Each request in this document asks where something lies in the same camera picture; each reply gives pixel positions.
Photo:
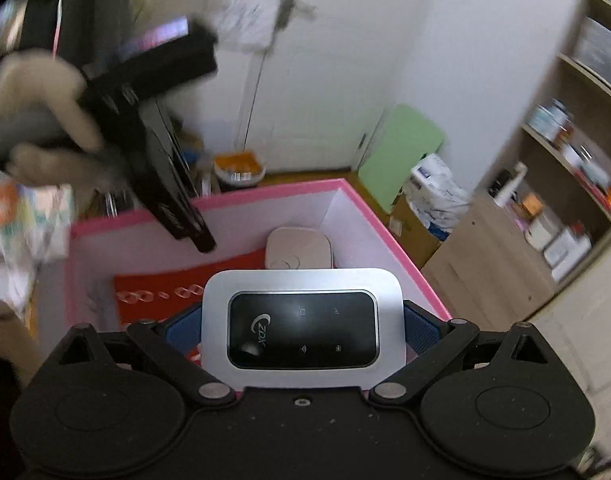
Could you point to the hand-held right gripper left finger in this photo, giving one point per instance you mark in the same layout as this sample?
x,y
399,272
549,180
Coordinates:
x,y
183,332

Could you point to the white door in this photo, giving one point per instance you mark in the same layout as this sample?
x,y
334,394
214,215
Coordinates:
x,y
335,60

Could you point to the black bottle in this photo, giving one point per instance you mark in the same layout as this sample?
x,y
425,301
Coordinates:
x,y
499,182

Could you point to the brown cardboard box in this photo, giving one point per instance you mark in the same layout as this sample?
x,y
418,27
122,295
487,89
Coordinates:
x,y
410,235

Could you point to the white bowl with orange content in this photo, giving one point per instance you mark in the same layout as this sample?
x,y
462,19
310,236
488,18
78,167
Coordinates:
x,y
238,165

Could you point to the white tube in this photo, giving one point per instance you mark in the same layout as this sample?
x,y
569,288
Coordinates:
x,y
518,177

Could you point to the white printed plastic bag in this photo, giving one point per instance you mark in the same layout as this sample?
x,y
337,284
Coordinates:
x,y
248,10

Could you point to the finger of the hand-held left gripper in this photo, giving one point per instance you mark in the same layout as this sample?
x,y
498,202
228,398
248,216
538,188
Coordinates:
x,y
170,200

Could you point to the white jar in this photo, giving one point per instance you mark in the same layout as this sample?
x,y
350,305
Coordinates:
x,y
540,232

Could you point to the orange small box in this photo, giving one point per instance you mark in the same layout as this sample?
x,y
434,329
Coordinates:
x,y
532,205

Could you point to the beige rounded device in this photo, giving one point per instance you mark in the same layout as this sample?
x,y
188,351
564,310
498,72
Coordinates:
x,y
298,245

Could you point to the grey storage bin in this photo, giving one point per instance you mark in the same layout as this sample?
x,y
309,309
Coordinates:
x,y
600,55

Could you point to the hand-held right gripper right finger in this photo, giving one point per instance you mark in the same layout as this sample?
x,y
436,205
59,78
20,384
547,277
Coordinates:
x,y
421,332

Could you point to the silver portable wifi router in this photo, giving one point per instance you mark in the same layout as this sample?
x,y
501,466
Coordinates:
x,y
305,282

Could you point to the person's left hand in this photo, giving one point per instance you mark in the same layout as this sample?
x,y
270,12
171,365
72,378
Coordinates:
x,y
30,80

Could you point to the wooden shelf unit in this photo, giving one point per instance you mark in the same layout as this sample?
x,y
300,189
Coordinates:
x,y
485,245

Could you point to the white printed package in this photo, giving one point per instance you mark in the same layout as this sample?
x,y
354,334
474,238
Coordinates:
x,y
435,190

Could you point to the red glasses-print case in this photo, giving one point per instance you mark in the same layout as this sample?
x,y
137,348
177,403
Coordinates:
x,y
150,285

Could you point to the colourful printed paper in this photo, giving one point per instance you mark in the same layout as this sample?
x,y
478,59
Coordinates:
x,y
20,220

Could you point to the pink cardboard box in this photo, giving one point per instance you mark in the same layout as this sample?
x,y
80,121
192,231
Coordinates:
x,y
285,210

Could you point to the green board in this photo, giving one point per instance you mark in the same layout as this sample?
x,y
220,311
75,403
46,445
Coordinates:
x,y
400,150

